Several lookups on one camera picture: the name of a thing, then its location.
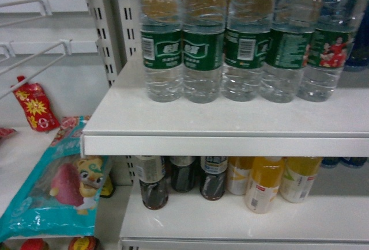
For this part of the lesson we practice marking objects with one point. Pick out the yellow drink bottle far left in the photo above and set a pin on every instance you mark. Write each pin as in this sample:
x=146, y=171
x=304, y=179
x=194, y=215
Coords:
x=237, y=174

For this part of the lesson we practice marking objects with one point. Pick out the water bottle shelf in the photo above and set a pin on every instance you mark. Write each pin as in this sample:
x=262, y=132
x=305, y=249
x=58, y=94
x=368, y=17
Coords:
x=247, y=38
x=161, y=44
x=203, y=35
x=293, y=24

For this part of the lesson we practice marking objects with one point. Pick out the teal sweet potato noodle bag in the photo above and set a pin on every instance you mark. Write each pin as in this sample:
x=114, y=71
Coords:
x=61, y=194

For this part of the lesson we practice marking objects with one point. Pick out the dark tea bottle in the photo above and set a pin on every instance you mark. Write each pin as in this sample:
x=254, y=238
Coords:
x=151, y=174
x=213, y=176
x=183, y=173

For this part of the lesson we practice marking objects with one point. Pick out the dark tea bottle front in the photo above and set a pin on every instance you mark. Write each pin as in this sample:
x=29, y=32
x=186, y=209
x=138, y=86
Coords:
x=151, y=174

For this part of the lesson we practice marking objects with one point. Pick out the water bottle shelf far left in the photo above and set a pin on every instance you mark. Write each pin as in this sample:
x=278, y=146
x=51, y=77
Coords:
x=161, y=44

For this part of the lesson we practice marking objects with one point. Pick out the red sauce pouch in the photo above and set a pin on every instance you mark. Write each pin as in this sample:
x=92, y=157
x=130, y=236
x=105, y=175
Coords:
x=37, y=107

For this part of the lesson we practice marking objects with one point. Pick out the white wire display hook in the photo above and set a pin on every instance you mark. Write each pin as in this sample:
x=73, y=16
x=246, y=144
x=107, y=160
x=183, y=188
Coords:
x=66, y=44

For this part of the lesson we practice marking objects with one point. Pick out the yellow drink bottle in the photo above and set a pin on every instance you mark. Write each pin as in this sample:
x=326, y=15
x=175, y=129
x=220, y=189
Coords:
x=264, y=182
x=237, y=174
x=298, y=177

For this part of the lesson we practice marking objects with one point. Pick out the water bottle green label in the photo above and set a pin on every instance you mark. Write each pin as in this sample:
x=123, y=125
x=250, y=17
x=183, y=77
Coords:
x=331, y=44

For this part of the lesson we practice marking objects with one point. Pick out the white slotted shelf upright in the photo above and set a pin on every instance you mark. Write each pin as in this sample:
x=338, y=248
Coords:
x=116, y=40

